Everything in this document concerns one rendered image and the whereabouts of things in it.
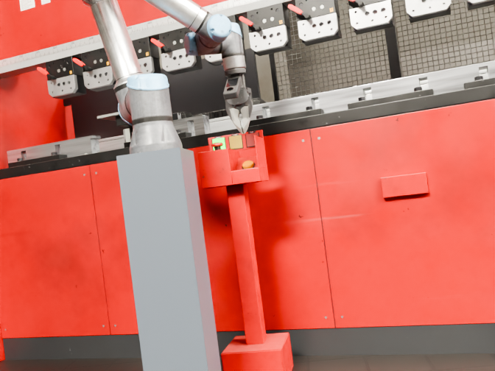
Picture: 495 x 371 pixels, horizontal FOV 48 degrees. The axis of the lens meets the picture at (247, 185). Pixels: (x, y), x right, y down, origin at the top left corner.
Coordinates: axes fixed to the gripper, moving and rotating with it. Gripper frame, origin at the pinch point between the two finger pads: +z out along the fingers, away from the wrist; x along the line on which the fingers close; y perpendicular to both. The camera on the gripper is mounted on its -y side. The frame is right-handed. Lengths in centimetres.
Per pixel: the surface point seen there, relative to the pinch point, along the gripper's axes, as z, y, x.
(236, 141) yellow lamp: 3.5, 9.9, 5.0
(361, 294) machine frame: 64, 14, -31
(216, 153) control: 6.5, -5.7, 8.5
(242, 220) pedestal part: 29.9, -2.7, 3.9
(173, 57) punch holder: -35, 43, 34
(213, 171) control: 12.3, -6.2, 10.3
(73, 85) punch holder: -33, 50, 85
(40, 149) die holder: -7, 53, 108
